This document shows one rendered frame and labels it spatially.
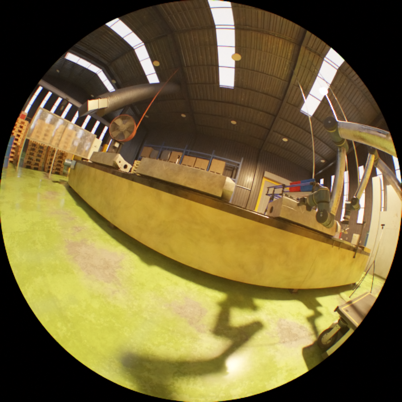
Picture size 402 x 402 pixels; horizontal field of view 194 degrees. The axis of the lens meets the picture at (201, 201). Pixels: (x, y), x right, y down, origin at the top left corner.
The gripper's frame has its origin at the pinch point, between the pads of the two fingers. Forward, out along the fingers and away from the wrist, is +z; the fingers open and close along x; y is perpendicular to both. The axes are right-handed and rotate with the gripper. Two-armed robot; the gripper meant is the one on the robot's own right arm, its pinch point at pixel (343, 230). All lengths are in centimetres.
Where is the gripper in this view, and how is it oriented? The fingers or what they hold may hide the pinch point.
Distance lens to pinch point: 201.3
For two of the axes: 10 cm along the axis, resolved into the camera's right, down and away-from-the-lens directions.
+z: -3.0, 9.5, 0.1
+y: 9.3, 3.0, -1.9
